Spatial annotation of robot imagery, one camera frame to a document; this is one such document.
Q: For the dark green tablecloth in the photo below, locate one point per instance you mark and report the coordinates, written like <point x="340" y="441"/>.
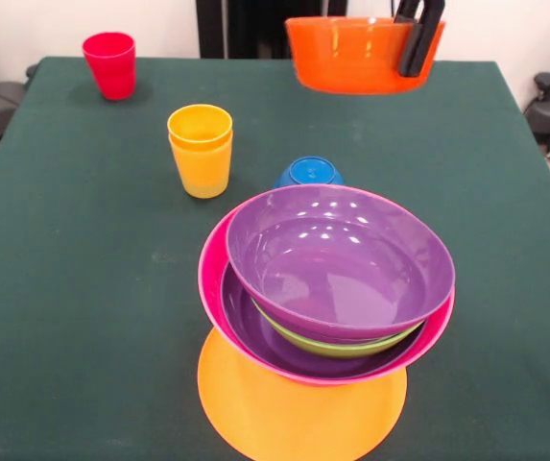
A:
<point x="63" y="312"/>

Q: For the purple plastic bowl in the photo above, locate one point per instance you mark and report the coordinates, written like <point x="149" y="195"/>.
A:
<point x="341" y="269"/>
<point x="255" y="336"/>

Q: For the red plastic cup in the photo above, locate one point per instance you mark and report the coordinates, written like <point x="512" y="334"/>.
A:
<point x="109" y="67"/>

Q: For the orange plastic cup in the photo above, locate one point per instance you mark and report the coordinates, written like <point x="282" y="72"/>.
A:
<point x="200" y="127"/>

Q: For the light green plastic bowl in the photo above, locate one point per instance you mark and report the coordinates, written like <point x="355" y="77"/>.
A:
<point x="332" y="346"/>

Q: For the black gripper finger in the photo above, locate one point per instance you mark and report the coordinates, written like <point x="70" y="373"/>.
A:
<point x="406" y="12"/>
<point x="421" y="48"/>

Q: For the large pink plastic bowl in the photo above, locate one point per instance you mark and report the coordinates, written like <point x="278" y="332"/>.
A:
<point x="209" y="269"/>

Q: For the blue plastic bowl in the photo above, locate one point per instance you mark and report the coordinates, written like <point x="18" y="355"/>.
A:
<point x="309" y="170"/>

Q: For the yellow plastic cup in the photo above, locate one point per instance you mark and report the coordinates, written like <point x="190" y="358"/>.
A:
<point x="201" y="168"/>

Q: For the small red-orange plastic bowl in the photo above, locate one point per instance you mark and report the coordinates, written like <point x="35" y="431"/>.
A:
<point x="351" y="57"/>

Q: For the large orange plastic bowl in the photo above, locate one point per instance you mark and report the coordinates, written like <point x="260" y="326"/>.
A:
<point x="279" y="418"/>

